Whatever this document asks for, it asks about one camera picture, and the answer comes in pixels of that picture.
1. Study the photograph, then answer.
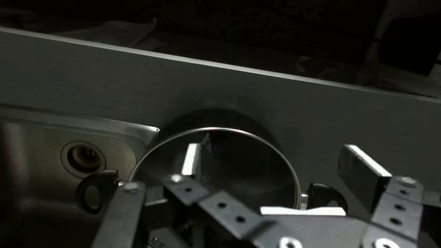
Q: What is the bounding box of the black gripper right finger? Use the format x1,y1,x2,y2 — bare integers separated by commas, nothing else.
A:
338,143,441,248

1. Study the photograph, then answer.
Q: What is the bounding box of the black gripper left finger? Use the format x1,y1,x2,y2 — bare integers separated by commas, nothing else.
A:
91,142,273,248

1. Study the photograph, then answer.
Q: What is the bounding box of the stainless steel sink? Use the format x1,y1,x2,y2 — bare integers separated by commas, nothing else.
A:
0,103,163,248

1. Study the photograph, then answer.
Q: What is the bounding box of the black pot with handles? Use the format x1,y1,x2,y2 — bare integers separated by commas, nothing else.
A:
74,107,350,216

